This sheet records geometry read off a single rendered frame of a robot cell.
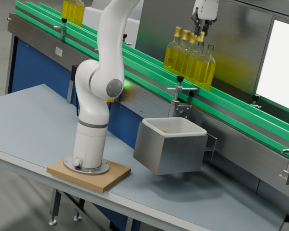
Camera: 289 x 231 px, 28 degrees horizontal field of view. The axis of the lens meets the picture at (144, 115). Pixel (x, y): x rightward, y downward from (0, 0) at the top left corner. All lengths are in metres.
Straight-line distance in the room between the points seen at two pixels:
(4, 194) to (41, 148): 1.27
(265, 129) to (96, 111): 0.64
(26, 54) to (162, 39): 1.07
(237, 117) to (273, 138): 0.20
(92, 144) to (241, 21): 0.82
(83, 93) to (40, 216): 1.42
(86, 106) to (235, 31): 0.74
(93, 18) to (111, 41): 2.72
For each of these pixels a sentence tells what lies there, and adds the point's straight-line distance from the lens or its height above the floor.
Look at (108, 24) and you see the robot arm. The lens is 2.15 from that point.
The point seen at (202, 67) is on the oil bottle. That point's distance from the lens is 2.45.
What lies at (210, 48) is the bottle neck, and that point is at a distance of 2.45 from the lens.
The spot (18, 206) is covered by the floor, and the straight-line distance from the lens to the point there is 3.63.
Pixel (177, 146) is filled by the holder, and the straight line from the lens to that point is 2.21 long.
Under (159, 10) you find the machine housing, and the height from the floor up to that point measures 1.34.
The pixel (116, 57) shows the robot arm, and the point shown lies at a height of 1.25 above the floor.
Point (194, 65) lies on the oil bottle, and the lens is 2.49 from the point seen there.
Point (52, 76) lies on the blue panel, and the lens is 3.38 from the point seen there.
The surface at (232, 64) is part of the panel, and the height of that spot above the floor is 1.24.
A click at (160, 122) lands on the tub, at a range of 2.33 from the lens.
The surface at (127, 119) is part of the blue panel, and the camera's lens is 2.71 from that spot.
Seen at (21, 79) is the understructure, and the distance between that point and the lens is 3.78.
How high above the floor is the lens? 1.71
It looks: 17 degrees down
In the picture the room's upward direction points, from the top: 11 degrees clockwise
